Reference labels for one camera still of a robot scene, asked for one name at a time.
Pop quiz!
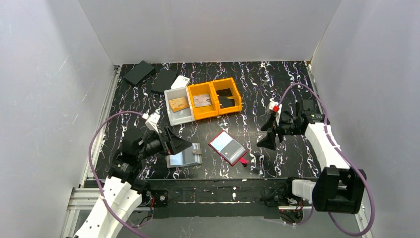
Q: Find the id card in bin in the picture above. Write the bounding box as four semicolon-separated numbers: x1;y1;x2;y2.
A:
193;94;212;108

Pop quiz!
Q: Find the white small box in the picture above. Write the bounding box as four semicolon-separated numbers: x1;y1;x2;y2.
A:
170;75;191;89

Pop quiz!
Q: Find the orange bin right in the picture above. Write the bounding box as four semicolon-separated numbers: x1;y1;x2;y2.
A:
210;77;242;115

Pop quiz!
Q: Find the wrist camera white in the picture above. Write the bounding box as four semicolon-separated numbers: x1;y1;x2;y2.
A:
268;101;282;125
142;110;160;134

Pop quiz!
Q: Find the grey card holder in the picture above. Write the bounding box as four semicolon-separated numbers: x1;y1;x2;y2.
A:
166;143;203;168

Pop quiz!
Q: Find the black flat box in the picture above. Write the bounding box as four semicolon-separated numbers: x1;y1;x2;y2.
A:
122;60;155;86
151;69;178;95

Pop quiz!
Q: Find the aluminium rail frame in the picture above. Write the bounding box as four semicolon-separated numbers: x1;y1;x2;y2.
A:
60;65;373;238

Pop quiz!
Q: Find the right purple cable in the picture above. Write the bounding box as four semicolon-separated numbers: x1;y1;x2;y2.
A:
279;82;376;237

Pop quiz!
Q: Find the red leather card holder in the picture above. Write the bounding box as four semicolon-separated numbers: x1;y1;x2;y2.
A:
208;130;249;166

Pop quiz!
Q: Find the orange bin middle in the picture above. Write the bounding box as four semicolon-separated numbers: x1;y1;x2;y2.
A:
187;82;218;120

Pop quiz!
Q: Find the black vip credit card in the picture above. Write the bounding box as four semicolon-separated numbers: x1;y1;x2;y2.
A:
220;140;246;164

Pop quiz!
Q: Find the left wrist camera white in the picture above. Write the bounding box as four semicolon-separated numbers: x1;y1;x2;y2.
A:
142;110;160;134

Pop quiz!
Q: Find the black flat box right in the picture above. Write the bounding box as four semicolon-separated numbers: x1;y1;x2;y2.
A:
151;69;178;95

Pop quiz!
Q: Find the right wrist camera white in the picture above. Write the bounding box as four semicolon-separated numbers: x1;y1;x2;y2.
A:
268;101;282;125

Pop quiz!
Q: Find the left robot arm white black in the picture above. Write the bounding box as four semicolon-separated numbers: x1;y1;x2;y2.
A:
74;127;193;238

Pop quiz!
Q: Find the orange bin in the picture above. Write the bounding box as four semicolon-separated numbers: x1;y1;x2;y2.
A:
210;77;242;115
187;82;218;120

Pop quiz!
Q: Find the white plastic bin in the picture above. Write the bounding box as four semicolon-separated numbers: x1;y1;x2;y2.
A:
164;87;195;126

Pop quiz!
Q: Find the black flat box left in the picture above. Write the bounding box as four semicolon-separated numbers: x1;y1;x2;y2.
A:
122;60;155;86

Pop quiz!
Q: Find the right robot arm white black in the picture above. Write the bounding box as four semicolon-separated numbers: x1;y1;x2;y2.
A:
257;100;366;214

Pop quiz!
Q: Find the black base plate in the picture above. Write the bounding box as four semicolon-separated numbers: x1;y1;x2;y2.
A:
118;178;315;219

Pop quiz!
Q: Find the gold credit card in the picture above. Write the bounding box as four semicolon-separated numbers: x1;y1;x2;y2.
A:
169;97;189;112

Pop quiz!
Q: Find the black card in bin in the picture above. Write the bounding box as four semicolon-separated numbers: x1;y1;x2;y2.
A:
216;88;232;98

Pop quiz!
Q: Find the grey credit card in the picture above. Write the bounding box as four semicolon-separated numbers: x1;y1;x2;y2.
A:
219;98;235;109

